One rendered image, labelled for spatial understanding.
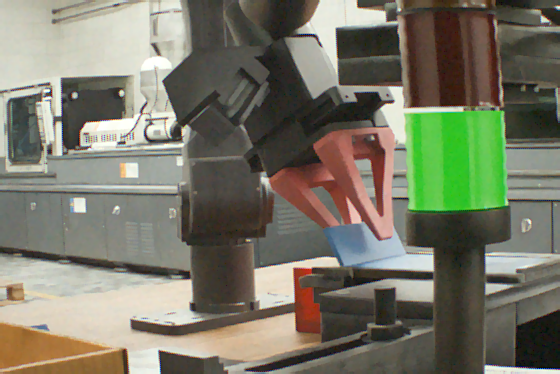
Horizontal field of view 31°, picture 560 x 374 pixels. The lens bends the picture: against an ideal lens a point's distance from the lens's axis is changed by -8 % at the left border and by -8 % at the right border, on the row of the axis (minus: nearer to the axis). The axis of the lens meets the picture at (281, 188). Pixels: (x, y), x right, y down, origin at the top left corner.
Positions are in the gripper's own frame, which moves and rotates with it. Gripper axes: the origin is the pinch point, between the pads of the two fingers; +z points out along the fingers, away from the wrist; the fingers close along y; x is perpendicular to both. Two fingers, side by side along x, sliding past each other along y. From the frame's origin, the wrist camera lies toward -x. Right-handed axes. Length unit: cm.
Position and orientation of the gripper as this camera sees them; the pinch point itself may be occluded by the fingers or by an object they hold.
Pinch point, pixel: (367, 236)
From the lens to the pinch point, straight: 75.4
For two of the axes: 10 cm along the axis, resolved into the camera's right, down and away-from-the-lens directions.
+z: 3.9, 8.9, -2.5
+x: 6.8, -1.0, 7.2
